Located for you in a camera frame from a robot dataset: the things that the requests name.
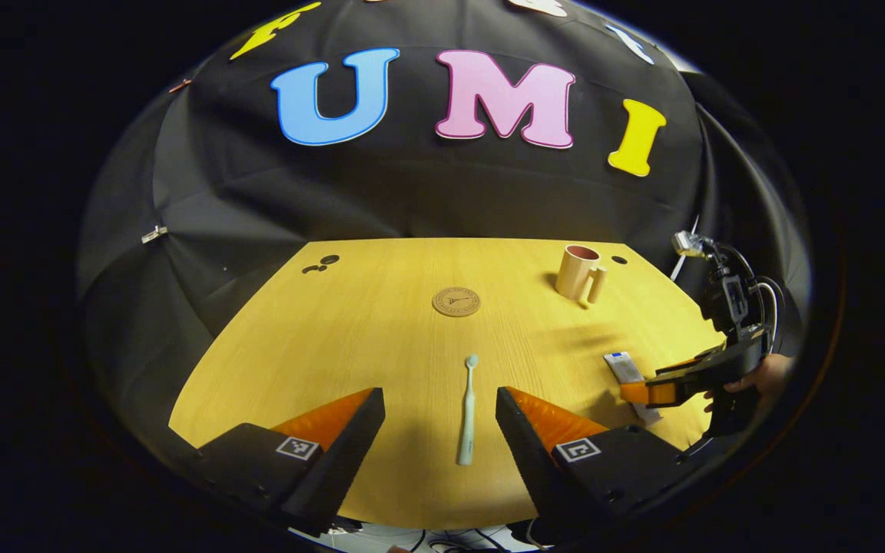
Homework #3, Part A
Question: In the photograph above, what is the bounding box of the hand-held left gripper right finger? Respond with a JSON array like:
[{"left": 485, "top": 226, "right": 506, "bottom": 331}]
[{"left": 495, "top": 386, "right": 693, "bottom": 542}]

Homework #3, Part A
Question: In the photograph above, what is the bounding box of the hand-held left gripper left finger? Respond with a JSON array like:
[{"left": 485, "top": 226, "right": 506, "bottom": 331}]
[{"left": 174, "top": 387, "right": 386, "bottom": 537}]

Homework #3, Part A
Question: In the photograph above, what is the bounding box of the white toothpaste tube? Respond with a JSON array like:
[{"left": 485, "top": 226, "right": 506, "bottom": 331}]
[{"left": 603, "top": 351, "right": 664, "bottom": 426}]

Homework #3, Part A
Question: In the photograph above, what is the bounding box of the pale green toothbrush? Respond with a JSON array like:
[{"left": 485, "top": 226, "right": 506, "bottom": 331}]
[{"left": 456, "top": 353, "right": 480, "bottom": 467}]

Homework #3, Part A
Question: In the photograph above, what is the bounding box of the beige cup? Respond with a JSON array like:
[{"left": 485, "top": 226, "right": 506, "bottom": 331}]
[{"left": 555, "top": 244, "right": 608, "bottom": 306}]

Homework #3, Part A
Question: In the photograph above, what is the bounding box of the round brown coaster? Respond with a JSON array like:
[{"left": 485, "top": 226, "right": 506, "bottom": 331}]
[{"left": 432, "top": 286, "right": 482, "bottom": 318}]

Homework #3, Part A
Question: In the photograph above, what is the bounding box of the wooden desktop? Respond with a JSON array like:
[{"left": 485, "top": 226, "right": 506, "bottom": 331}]
[{"left": 168, "top": 237, "right": 728, "bottom": 531}]

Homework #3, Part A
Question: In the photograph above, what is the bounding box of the black backdrop cloth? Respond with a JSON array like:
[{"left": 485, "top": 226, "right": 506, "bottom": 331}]
[{"left": 78, "top": 0, "right": 812, "bottom": 400}]

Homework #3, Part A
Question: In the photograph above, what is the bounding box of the white cable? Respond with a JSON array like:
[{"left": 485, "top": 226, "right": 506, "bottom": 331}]
[{"left": 670, "top": 215, "right": 701, "bottom": 282}]

